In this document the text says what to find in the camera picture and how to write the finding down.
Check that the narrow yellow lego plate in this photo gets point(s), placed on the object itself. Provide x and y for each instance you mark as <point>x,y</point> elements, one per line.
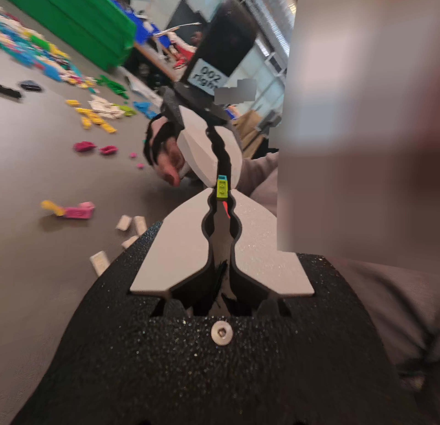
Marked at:
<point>84,111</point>

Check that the yellow lego bracket plate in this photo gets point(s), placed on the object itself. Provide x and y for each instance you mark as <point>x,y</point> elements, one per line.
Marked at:
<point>108,128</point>

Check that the green lego plates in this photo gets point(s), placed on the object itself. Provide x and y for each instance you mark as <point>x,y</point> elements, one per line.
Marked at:
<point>111,86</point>

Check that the pile of mixed lego bricks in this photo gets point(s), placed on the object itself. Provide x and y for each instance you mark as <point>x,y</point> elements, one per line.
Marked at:
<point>34,50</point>

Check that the black lego wedge plate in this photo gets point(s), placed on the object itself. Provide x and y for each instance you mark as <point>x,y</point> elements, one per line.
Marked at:
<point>10,92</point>
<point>31,86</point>

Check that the lego instruction booklet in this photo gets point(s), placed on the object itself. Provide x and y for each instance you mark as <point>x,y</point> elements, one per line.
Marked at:
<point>144,88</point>

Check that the yellow lego clip plate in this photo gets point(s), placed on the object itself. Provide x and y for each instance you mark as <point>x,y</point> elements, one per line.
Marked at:
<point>86,123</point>

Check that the yellow lego frame piece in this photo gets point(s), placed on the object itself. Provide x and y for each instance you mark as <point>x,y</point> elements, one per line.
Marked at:
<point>96,118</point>

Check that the small yellow lego plate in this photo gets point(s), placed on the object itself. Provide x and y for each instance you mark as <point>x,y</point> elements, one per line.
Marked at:
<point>73,102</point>

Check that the stack of green bins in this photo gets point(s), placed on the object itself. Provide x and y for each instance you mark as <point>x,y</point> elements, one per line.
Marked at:
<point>75,19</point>

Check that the lego butterfly wing assembly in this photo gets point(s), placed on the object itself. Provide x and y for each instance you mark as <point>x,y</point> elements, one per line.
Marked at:
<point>222,189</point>

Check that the small pink lego plate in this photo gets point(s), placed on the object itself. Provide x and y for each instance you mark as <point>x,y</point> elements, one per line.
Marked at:
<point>79,211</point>

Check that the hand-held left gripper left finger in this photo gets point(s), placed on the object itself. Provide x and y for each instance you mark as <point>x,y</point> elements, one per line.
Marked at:
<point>175,249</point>

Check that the person's right forearm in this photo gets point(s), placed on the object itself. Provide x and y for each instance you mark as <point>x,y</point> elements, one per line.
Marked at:
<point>257,174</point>

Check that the person's right hand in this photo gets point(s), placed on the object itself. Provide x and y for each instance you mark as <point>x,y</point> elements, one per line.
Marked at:
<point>172,160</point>

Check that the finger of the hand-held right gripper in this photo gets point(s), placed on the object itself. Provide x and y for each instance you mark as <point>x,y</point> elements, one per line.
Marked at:
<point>199,149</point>
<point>234,153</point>

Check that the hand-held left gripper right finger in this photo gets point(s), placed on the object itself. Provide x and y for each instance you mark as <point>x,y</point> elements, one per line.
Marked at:
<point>257,253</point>

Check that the white lego plates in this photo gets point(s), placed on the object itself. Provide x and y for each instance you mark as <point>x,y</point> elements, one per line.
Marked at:
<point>105,107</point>

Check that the beige coat on rack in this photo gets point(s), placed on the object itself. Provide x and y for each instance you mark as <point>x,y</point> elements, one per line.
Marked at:
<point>251,132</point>

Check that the small white lego plate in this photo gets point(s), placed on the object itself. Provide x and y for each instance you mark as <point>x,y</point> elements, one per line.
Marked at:
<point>140,225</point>
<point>99,263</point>
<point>123,222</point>
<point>130,242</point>

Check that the yellow lego clip piece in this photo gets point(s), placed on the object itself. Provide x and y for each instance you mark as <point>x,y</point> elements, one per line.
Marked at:
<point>53,207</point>

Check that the lime lego piece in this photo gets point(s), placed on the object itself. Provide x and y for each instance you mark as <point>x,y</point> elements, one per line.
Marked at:
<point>129,110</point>

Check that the blue plastic bin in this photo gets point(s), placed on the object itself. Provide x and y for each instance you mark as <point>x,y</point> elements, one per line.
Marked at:
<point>144,27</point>

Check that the cluster of blue lego pieces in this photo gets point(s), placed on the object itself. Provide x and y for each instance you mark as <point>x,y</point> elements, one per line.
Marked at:
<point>144,109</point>

